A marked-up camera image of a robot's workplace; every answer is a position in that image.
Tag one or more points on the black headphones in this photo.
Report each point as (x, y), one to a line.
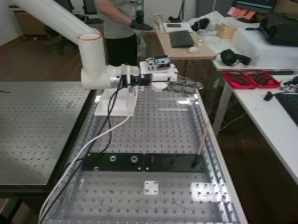
(232, 56)

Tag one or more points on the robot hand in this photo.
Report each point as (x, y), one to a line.
(161, 75)

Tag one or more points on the red tray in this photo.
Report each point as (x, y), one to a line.
(264, 78)
(238, 80)

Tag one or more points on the wooden desk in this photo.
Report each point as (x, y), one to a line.
(194, 56)

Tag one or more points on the person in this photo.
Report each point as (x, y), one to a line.
(117, 30)

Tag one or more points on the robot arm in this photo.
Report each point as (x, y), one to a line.
(90, 50)

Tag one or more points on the black plate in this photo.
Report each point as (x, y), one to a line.
(177, 163)

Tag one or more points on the clear box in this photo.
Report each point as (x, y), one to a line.
(207, 146)

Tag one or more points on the white desk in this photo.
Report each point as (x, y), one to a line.
(266, 123)
(266, 55)

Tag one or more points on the small wooden box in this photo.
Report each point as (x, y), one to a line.
(224, 31)

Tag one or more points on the black keyboard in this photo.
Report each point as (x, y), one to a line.
(287, 105)

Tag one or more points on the black flat pad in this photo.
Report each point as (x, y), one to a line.
(181, 39)

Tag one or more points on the black case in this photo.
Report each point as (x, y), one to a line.
(279, 30)

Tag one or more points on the thin stick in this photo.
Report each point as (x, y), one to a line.
(202, 140)

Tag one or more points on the white computer mouse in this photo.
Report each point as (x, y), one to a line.
(192, 50)

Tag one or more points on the small black block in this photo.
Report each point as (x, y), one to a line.
(268, 96)

